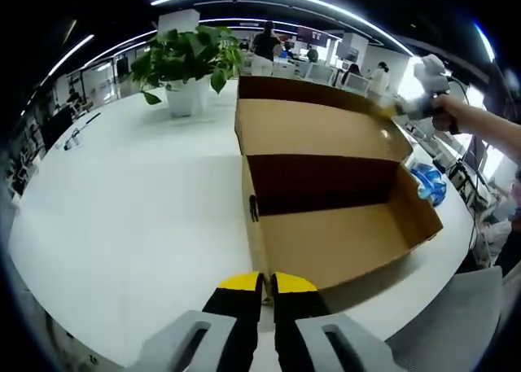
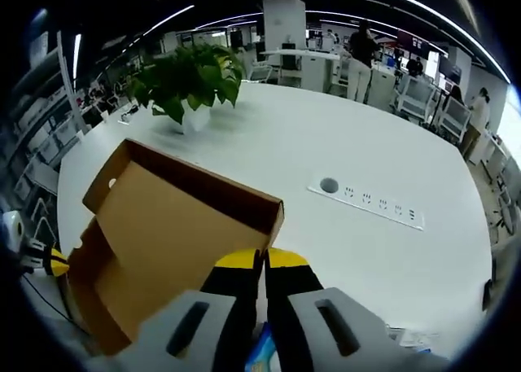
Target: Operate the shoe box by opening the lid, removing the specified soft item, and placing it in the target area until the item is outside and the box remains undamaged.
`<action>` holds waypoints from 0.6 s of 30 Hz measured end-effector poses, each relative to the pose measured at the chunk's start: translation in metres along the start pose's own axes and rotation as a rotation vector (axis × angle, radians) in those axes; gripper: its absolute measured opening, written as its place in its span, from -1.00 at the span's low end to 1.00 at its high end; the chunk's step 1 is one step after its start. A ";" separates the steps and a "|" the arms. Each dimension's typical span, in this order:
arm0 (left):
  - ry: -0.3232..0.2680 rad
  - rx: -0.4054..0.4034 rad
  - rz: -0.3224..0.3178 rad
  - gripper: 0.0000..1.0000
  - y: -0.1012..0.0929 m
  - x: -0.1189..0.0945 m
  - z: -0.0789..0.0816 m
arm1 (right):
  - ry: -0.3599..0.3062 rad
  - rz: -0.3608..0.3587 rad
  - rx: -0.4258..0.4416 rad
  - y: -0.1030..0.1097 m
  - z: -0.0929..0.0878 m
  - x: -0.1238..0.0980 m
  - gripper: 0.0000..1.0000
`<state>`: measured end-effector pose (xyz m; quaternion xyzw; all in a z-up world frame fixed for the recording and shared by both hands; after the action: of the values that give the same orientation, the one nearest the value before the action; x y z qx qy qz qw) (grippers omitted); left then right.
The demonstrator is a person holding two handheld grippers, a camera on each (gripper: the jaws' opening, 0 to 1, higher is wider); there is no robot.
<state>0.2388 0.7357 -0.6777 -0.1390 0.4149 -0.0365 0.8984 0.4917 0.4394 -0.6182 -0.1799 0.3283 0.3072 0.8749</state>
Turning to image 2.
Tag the short ceiling light strip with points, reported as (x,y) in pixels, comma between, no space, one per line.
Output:
(167,20)

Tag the grey metal storage shelf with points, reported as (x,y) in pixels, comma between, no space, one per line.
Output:
(45,136)

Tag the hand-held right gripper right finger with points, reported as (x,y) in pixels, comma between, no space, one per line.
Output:
(301,307)

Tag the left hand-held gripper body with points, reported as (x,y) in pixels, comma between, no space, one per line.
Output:
(14,227)

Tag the small white table device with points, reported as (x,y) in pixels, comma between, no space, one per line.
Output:
(127,113)

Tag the white table socket panel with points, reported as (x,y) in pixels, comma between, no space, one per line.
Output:
(366,203)

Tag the white office chair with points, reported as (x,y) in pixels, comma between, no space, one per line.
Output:
(415,99)
(454,117)

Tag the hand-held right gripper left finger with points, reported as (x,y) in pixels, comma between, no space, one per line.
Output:
(195,319)

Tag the white office desk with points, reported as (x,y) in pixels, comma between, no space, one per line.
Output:
(313,66)

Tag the long ceiling light strip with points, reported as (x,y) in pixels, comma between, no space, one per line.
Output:
(407,5)

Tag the blue wet wipes pack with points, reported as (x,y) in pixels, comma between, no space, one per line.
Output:
(262,347)

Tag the green potted plant white pot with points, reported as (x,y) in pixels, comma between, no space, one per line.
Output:
(191,75)

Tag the brown cardboard shoe box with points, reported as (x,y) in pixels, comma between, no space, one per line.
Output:
(163,225)

